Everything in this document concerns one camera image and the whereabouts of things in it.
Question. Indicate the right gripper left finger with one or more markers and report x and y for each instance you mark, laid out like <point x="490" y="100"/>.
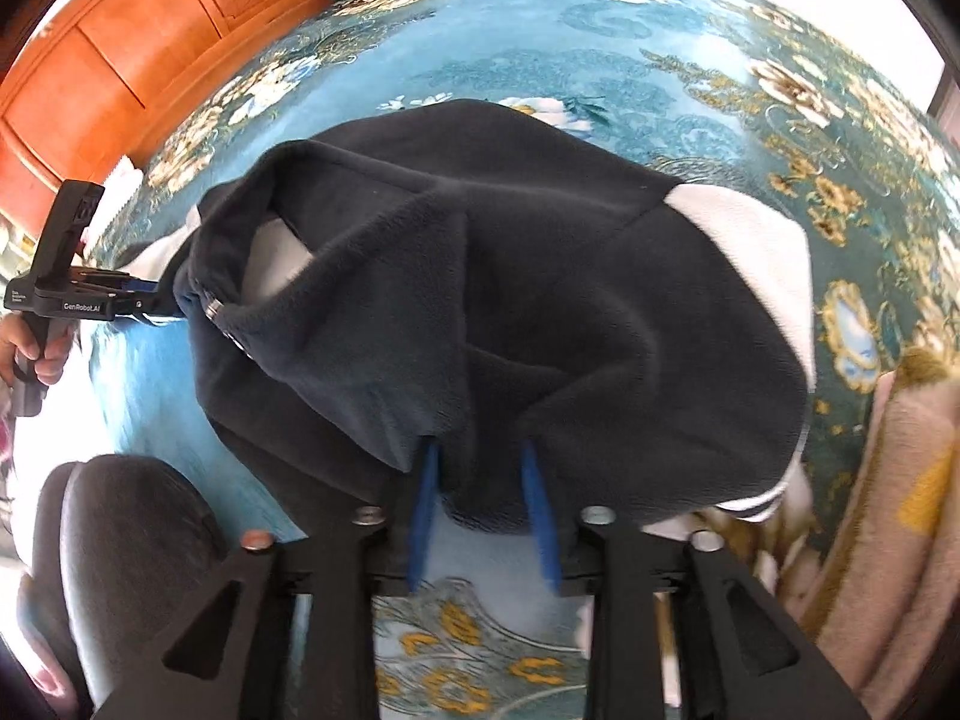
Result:
<point x="289" y="626"/>

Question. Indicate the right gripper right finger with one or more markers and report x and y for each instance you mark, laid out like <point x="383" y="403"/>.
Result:
<point x="740" y="654"/>

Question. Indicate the black and white fleece jacket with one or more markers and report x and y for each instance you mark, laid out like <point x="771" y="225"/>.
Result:
<point x="466" y="275"/>

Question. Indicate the person's left hand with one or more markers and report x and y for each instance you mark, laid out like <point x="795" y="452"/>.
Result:
<point x="16" y="338"/>

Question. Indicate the white pink knitted cloth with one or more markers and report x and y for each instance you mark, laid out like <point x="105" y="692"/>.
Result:
<point x="122" y="184"/>

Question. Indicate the orange wooden headboard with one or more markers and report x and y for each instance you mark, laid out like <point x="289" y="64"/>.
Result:
<point x="110" y="79"/>

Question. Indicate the black trousers leg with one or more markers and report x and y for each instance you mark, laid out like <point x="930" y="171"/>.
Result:
<point x="118" y="543"/>

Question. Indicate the pink beige plush blanket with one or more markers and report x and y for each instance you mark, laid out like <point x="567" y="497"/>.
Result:
<point x="882" y="605"/>

